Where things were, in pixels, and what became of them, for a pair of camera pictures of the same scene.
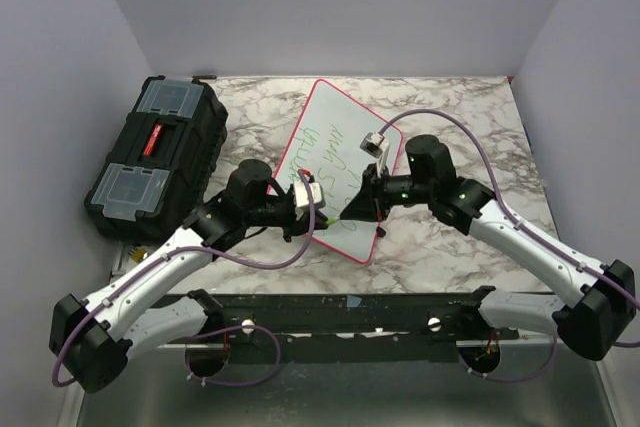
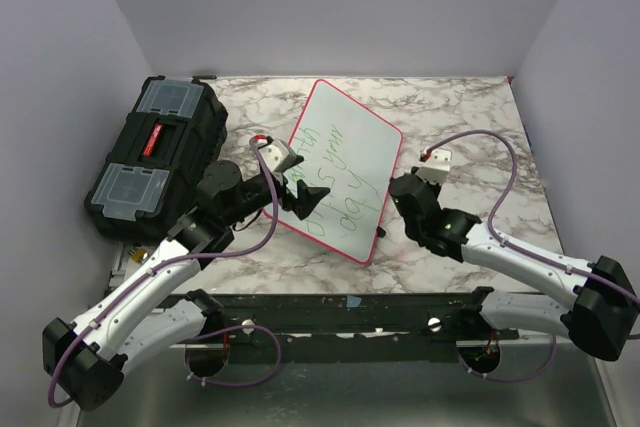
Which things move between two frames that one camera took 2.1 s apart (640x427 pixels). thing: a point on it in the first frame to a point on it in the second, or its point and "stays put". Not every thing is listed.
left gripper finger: x=287 y=201 to x=291 y=159
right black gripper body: x=386 y=193 to x=435 y=188
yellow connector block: x=137 y=256 stays put
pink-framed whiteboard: x=326 y=144 stays put
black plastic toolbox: x=162 y=162 stays put
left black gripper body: x=274 y=216 to x=257 y=197
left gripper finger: x=320 y=223 to x=308 y=198
